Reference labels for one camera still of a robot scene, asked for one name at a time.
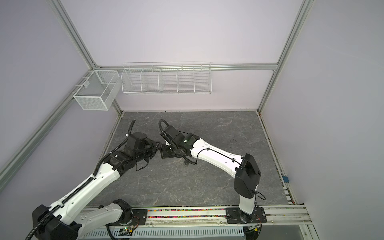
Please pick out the long white wire basket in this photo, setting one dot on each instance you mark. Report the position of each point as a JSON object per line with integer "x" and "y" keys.
{"x": 166, "y": 78}

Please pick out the white mesh box basket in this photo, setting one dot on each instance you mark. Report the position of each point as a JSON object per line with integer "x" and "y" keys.
{"x": 99, "y": 90}

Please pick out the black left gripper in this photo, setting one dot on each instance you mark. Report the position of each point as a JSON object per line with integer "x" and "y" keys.
{"x": 154, "y": 146}

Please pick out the blue padlock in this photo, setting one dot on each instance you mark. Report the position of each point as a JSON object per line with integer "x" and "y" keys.
{"x": 286, "y": 179}

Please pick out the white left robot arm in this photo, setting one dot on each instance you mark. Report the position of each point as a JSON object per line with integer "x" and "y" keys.
{"x": 90, "y": 186}

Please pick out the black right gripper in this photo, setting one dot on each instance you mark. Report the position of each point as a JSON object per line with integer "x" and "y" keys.
{"x": 164, "y": 151}

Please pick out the aluminium frame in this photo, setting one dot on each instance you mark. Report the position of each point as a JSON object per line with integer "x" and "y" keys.
{"x": 9, "y": 170}

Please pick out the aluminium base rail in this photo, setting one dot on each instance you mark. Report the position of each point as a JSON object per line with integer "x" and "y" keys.
{"x": 208, "y": 221}

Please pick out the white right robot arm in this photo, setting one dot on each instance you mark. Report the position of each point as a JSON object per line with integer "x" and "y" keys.
{"x": 243, "y": 169}

